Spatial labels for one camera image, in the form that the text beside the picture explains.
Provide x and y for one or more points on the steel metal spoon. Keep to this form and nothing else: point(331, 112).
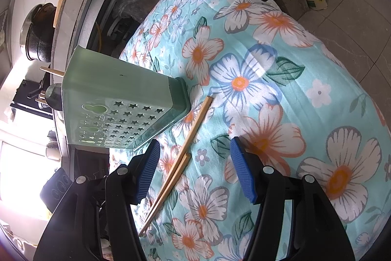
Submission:
point(53, 96)

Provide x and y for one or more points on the mint green utensil holder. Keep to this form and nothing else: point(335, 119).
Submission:
point(109, 103)

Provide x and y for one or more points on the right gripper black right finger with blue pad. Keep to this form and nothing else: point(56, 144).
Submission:
point(316, 232)

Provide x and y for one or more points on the floral light blue quilt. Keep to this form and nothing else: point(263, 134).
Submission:
point(289, 100)

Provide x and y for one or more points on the large black cooking pot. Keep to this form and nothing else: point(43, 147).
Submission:
point(37, 33)

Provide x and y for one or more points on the wooden chopstick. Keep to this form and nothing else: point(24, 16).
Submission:
point(171, 185)
point(188, 141)
point(53, 71)
point(41, 98)

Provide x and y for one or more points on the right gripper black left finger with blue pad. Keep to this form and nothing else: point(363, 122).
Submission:
point(73, 232)

